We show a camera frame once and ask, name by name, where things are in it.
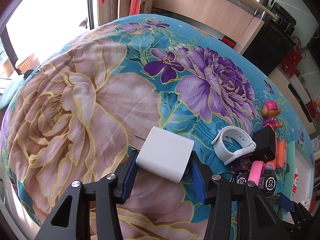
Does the black wall charger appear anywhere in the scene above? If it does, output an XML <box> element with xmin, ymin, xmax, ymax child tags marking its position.
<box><xmin>249</xmin><ymin>126</ymin><xmax>276</xmax><ymax>163</ymax></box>

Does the black cabinet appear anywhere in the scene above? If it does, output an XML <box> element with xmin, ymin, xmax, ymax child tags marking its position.
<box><xmin>243</xmin><ymin>20</ymin><xmax>293</xmax><ymax>76</ymax></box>

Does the red white gift bag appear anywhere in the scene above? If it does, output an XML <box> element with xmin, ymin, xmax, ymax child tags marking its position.
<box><xmin>129</xmin><ymin>0</ymin><xmax>153</xmax><ymax>16</ymax></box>

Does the wooden curved shelf unit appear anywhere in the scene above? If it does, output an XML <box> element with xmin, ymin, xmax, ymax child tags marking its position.
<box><xmin>118</xmin><ymin>0</ymin><xmax>265</xmax><ymax>54</ymax></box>

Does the pink helmet puppy toy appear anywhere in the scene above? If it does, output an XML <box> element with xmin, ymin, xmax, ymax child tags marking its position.
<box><xmin>262</xmin><ymin>100</ymin><xmax>284</xmax><ymax>130</ymax></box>

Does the orange blue carrot knife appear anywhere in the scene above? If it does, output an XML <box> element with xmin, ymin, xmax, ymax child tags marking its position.
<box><xmin>264</xmin><ymin>140</ymin><xmax>287</xmax><ymax>172</ymax></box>

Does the teal white tray box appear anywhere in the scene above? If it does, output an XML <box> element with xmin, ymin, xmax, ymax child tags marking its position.
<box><xmin>282</xmin><ymin>141</ymin><xmax>314</xmax><ymax>211</ymax></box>

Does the white smartwatch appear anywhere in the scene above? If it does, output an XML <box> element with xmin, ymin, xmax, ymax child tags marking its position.
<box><xmin>211</xmin><ymin>126</ymin><xmax>257</xmax><ymax>166</ymax></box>

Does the gold black patterned lighter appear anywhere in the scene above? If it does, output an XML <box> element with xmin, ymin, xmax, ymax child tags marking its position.
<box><xmin>266</xmin><ymin>194</ymin><xmax>281</xmax><ymax>205</ymax></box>

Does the floral blue tablecloth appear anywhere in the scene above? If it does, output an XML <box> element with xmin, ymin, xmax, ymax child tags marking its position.
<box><xmin>1</xmin><ymin>15</ymin><xmax>313</xmax><ymax>239</ymax></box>

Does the red white tube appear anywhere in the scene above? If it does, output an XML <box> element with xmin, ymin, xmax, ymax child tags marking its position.
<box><xmin>292</xmin><ymin>167</ymin><xmax>298</xmax><ymax>196</ymax></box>

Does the red handbag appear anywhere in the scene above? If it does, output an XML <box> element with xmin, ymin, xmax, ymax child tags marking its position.
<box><xmin>279</xmin><ymin>36</ymin><xmax>302</xmax><ymax>77</ymax></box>

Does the white wall charger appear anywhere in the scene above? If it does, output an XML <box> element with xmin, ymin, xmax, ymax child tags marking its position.
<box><xmin>136</xmin><ymin>126</ymin><xmax>194</xmax><ymax>183</ymax></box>

